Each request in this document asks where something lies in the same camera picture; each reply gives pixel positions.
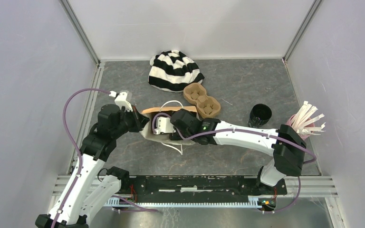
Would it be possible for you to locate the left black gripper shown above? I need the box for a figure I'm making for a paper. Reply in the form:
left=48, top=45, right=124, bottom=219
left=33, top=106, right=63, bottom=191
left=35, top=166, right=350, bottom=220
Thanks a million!
left=112, top=104, right=150, bottom=139

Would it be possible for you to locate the brown paper bag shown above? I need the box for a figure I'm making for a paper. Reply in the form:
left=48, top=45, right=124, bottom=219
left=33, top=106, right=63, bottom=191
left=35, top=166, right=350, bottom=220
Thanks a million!
left=140, top=100, right=199, bottom=154

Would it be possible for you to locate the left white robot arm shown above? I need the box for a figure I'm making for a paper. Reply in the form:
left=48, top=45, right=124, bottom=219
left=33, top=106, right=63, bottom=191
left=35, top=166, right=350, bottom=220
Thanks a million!
left=35, top=104, right=150, bottom=228

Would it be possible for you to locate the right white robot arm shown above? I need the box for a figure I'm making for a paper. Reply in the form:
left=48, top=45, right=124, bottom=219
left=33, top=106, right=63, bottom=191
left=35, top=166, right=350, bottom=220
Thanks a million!
left=170, top=109, right=307, bottom=194

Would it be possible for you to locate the black white striped cloth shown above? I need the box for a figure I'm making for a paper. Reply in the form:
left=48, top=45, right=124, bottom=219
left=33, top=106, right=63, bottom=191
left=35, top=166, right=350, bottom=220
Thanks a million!
left=148, top=50, right=205, bottom=93

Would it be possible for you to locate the remaining cardboard carrier stack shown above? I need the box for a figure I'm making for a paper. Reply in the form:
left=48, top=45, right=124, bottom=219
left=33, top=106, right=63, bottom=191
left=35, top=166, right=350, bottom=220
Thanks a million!
left=183, top=83, right=221, bottom=118

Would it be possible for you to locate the pink straw holder cup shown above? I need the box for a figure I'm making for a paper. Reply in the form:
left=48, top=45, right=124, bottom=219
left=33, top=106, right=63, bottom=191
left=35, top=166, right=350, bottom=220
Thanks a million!
left=285, top=114, right=315, bottom=140

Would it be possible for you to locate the white wrapped straws bundle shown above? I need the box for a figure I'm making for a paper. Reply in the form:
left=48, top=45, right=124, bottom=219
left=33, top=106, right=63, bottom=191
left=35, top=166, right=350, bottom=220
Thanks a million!
left=291, top=101, right=326, bottom=135

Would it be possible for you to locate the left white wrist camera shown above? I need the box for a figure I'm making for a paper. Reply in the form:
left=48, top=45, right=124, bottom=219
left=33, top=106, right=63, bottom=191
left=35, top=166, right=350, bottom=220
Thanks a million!
left=109, top=90, right=133, bottom=112

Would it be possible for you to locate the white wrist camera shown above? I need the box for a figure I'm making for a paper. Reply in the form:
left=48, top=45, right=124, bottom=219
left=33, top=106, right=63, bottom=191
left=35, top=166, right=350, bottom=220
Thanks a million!
left=109, top=90, right=133, bottom=112
left=153, top=116, right=176, bottom=135

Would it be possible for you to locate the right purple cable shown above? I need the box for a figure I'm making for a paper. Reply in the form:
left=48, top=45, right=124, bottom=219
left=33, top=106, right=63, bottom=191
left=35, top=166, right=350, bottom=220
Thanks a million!
left=151, top=113, right=317, bottom=215

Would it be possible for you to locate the purple cable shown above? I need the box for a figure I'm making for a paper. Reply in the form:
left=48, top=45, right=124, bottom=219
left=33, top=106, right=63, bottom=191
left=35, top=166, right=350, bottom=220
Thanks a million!
left=151, top=113, right=317, bottom=215
left=50, top=88, right=112, bottom=228

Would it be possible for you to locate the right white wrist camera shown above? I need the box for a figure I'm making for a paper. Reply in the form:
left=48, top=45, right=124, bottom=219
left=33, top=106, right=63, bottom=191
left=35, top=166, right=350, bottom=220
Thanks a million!
left=153, top=116, right=176, bottom=135

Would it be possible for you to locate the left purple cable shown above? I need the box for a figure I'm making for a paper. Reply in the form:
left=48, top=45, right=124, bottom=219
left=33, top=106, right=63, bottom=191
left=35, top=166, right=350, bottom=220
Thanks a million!
left=50, top=88, right=112, bottom=228

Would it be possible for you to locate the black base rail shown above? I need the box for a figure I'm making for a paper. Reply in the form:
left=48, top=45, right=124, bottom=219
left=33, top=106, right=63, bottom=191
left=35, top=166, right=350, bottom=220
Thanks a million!
left=116, top=175, right=288, bottom=203

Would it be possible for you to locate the left aluminium frame post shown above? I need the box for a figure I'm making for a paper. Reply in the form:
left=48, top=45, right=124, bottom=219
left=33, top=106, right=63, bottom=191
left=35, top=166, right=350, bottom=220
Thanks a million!
left=59, top=0, right=101, bottom=65

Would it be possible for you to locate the aluminium frame post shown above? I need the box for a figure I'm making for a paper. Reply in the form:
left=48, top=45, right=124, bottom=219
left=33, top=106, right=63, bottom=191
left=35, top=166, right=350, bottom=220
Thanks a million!
left=59, top=0, right=101, bottom=65
left=282, top=0, right=323, bottom=65

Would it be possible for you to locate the right aluminium frame post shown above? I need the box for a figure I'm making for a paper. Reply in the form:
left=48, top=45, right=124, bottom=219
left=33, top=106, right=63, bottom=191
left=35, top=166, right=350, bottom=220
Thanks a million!
left=282, top=0, right=323, bottom=65

